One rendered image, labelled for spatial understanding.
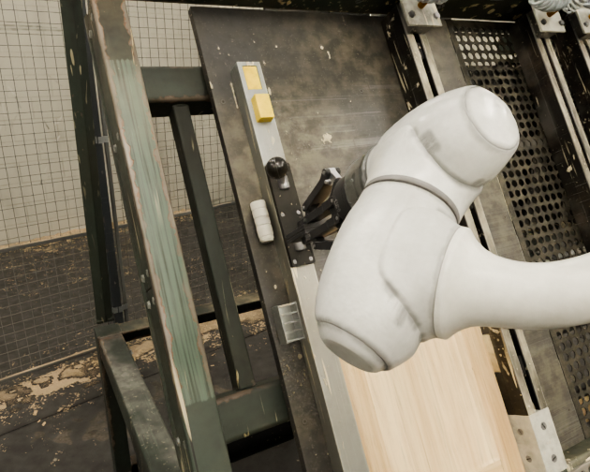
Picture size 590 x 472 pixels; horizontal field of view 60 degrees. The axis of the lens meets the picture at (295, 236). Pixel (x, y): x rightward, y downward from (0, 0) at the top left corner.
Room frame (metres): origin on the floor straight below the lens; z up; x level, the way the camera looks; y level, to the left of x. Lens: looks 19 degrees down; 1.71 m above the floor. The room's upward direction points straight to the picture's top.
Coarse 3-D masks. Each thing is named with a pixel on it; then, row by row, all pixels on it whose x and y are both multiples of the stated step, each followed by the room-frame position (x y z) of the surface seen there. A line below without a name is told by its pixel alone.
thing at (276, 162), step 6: (276, 156) 0.85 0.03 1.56; (270, 162) 0.84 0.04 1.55; (276, 162) 0.84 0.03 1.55; (282, 162) 0.84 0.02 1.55; (270, 168) 0.84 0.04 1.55; (276, 168) 0.84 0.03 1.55; (282, 168) 0.84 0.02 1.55; (270, 174) 0.84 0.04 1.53; (276, 174) 0.84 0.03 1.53; (282, 174) 0.84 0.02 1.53; (282, 180) 0.91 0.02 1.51; (282, 186) 0.93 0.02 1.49; (288, 186) 0.94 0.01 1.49
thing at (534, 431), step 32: (416, 0) 1.28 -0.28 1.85; (384, 32) 1.34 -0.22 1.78; (416, 32) 1.28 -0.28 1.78; (416, 64) 1.23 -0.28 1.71; (416, 96) 1.23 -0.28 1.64; (480, 224) 1.08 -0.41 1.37; (512, 352) 0.94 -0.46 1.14; (512, 384) 0.91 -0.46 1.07; (512, 416) 0.90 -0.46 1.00; (544, 416) 0.89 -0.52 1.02; (544, 448) 0.85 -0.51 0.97
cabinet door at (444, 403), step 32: (416, 352) 0.91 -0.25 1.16; (448, 352) 0.94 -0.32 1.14; (480, 352) 0.96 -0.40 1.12; (352, 384) 0.82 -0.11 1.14; (384, 384) 0.84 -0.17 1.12; (416, 384) 0.87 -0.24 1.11; (448, 384) 0.90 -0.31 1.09; (480, 384) 0.92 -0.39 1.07; (384, 416) 0.81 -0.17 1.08; (416, 416) 0.83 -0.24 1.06; (448, 416) 0.86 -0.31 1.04; (480, 416) 0.89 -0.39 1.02; (384, 448) 0.77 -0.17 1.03; (416, 448) 0.80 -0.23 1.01; (448, 448) 0.82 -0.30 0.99; (480, 448) 0.85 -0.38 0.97; (512, 448) 0.87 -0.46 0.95
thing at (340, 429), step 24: (240, 72) 1.05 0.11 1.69; (240, 96) 1.05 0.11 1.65; (264, 144) 0.99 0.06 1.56; (264, 168) 0.96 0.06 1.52; (264, 192) 0.96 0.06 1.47; (288, 264) 0.88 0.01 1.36; (312, 264) 0.89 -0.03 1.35; (288, 288) 0.88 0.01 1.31; (312, 288) 0.87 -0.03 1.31; (312, 312) 0.84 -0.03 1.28; (312, 336) 0.82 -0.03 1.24; (312, 360) 0.80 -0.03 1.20; (336, 360) 0.81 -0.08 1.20; (312, 384) 0.80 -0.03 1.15; (336, 384) 0.79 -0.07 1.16; (336, 408) 0.76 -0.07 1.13; (336, 432) 0.74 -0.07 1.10; (336, 456) 0.73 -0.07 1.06; (360, 456) 0.73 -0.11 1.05
